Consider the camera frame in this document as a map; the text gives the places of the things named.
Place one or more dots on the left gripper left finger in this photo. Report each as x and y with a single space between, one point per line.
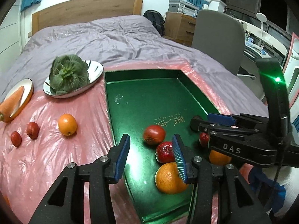
64 200

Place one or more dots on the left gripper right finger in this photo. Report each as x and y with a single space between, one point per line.
237 203

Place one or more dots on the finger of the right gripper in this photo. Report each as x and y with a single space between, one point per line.
241 120
204 126

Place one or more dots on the large red apple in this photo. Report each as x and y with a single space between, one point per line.
204 139

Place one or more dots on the large smooth orange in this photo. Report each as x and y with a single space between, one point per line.
218 158

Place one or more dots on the small red apple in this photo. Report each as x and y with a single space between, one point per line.
154 134
16 139

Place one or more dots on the textured orange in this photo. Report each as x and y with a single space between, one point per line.
167 179

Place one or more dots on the small orange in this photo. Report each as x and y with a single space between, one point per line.
67 124

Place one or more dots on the red apple with stem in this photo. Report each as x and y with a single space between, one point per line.
33 129

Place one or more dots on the dark purple plum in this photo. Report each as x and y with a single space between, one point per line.
197 117

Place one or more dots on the white blue gloved hand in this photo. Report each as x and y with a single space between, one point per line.
285 195

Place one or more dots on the green rectangular tray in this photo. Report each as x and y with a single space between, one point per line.
152 105

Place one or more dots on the pink plastic sheet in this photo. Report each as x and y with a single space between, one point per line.
28 171

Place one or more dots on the grey office chair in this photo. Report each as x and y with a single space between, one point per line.
222 38

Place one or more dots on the wooden nightstand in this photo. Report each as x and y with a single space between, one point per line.
179 28

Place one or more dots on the white desk lamp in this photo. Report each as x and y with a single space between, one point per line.
262 18

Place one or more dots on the black backpack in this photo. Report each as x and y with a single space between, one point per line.
156 19

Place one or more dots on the carrot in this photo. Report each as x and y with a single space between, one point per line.
9 105

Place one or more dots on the white oval dish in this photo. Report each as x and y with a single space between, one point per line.
95 72

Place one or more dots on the orange rimmed plate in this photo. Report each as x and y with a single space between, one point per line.
26 96

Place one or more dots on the green leafy cabbage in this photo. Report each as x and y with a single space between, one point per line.
68 73

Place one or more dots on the wooden headboard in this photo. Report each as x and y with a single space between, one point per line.
82 11

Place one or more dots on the white wardrobe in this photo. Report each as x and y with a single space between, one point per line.
10 45

